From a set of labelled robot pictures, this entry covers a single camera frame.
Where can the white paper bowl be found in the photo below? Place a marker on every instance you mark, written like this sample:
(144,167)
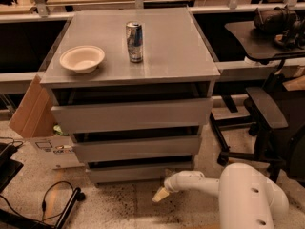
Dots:
(82,59)

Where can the grey middle drawer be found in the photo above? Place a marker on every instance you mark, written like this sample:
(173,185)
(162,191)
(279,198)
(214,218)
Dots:
(137,148)

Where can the silver blue drink can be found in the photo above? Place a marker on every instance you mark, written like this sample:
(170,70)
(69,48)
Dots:
(134,41)

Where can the black headset device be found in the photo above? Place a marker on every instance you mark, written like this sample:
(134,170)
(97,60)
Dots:
(274,21)

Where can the grey drawer cabinet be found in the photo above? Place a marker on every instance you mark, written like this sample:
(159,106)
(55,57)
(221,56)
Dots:
(176,65)

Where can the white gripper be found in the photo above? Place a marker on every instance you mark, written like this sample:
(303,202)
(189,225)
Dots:
(172,184)

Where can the black office chair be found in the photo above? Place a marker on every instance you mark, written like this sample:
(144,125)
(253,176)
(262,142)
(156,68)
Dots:
(277,121)

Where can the black controller on table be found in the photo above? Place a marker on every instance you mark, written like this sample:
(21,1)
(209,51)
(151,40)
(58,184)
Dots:
(292,38)

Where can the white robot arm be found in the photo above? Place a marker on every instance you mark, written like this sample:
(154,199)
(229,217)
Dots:
(246,198)

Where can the grey drawer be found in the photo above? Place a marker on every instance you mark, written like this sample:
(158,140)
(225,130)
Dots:
(133,116)
(136,169)
(137,148)

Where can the open cardboard box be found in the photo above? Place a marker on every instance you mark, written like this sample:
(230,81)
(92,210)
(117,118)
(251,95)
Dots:
(34,122)

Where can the grey bottom drawer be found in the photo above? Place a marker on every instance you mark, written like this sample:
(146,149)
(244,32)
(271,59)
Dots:
(136,169)

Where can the grey top drawer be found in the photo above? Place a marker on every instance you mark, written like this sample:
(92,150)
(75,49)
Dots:
(133,116)

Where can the black side table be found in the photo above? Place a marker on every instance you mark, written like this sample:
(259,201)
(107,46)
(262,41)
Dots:
(260,46)

